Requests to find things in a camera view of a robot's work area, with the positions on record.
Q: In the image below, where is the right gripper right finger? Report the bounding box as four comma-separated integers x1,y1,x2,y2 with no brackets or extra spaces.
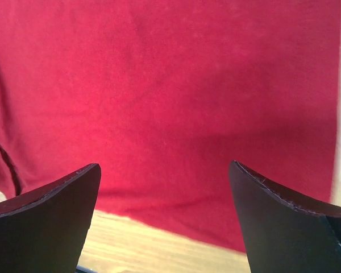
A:
229,161,341,273

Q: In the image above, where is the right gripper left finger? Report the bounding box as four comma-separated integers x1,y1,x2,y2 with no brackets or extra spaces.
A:
0,163,101,272

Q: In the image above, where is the red t-shirt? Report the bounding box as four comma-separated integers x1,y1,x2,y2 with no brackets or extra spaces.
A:
0,1,341,251

